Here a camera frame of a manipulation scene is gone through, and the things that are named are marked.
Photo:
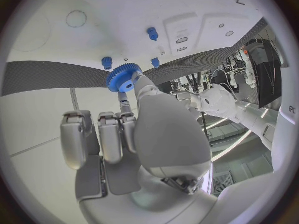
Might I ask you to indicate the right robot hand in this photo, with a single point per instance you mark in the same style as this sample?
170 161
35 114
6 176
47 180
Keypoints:
168 134

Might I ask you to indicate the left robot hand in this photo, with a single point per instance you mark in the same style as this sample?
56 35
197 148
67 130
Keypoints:
183 96

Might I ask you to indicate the blue gear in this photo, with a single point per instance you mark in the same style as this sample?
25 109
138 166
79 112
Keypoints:
119 78

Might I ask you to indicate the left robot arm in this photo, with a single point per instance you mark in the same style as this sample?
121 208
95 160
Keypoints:
219 102

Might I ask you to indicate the white task board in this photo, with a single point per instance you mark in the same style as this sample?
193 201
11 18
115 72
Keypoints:
130 13

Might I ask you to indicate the blue plug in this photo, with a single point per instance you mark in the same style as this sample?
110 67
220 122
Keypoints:
155 62

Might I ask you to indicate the blue toothed peg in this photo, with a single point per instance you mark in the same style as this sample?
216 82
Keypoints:
106 62

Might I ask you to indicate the large black screen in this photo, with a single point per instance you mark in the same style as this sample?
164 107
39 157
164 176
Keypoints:
266 74

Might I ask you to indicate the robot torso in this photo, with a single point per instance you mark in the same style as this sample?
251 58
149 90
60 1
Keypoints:
286 127

